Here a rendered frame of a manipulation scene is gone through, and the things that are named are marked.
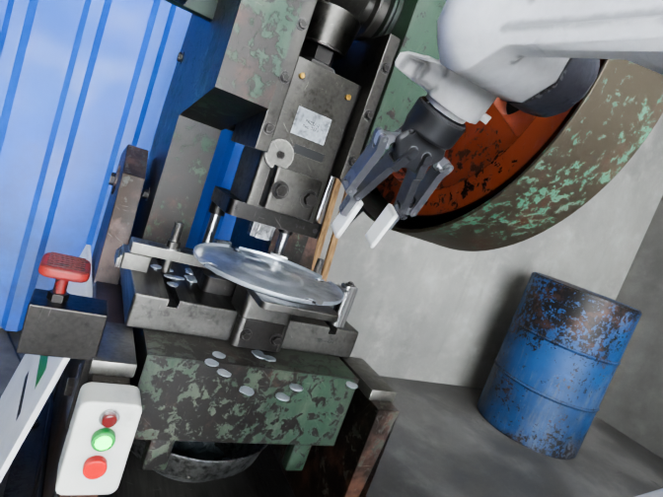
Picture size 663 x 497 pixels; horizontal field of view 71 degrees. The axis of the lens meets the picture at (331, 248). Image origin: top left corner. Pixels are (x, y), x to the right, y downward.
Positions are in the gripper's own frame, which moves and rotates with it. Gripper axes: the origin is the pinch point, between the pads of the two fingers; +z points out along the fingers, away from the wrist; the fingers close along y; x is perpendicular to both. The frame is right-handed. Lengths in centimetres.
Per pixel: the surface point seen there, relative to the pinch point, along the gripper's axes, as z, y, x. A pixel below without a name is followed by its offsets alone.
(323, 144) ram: 0.9, 0.3, 24.8
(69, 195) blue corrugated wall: 96, -36, 113
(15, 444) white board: 71, -36, 1
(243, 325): 28.1, -7.4, 0.7
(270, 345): 30.5, -1.0, -0.8
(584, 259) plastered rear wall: 51, 277, 127
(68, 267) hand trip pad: 18.8, -36.4, -2.0
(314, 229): 15.9, 5.1, 18.2
